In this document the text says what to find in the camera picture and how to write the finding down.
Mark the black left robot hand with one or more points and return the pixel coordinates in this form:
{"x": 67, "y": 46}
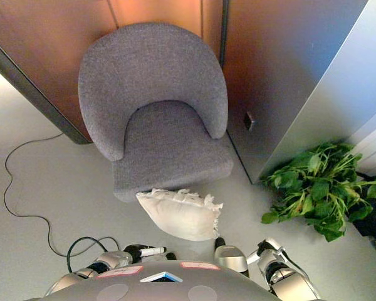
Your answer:
{"x": 134, "y": 252}

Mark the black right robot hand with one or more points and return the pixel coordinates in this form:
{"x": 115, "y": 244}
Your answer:
{"x": 253, "y": 257}

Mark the white fringed pillow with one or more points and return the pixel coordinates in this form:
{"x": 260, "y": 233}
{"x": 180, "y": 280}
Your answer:
{"x": 178, "y": 219}

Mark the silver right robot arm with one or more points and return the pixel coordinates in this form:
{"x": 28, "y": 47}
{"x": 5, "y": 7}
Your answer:
{"x": 279, "y": 266}

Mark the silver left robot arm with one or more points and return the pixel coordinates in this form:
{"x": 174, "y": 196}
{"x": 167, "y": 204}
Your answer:
{"x": 109, "y": 260}

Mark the silver right robot leg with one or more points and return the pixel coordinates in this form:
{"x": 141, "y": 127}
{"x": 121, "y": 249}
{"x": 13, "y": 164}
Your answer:
{"x": 230, "y": 257}

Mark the grey robot torso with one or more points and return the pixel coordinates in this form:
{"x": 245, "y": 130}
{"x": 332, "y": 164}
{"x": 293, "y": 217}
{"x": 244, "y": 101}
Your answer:
{"x": 163, "y": 288}

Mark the green leafy plant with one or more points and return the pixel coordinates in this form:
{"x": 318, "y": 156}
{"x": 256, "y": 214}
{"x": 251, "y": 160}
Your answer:
{"x": 319, "y": 188}

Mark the grey fabric armchair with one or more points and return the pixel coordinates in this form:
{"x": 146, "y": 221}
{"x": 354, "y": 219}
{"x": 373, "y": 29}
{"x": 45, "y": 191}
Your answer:
{"x": 150, "y": 72}

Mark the grey metal cabinet panel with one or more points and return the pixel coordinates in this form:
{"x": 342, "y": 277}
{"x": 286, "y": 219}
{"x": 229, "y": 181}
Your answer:
{"x": 326, "y": 81}

